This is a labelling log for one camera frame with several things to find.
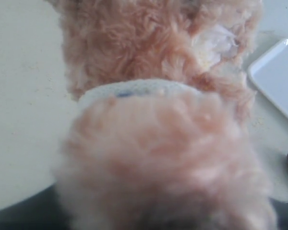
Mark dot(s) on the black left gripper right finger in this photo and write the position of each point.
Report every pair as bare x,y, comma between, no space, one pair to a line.
281,209

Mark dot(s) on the tan teddy bear striped sweater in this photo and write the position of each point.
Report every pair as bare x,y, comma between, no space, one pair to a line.
161,139

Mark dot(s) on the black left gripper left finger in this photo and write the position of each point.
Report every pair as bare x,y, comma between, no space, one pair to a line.
39,212

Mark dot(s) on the white rectangular plastic tray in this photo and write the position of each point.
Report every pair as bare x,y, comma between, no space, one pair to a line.
269,74

